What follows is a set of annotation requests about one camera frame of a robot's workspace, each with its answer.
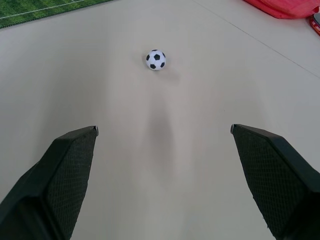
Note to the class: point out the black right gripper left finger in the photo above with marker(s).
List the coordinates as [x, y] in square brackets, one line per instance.
[52, 182]

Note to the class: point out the red cloth bag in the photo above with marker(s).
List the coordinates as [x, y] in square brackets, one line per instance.
[285, 7]

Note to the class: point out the green turf mat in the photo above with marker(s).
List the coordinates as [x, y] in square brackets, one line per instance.
[37, 10]

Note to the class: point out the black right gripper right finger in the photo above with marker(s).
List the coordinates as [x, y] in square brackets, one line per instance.
[277, 180]

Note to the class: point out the red and white round object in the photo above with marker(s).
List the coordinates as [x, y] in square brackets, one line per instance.
[315, 23]

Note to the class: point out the small black-white soccer ball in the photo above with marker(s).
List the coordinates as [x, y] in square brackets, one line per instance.
[156, 59]

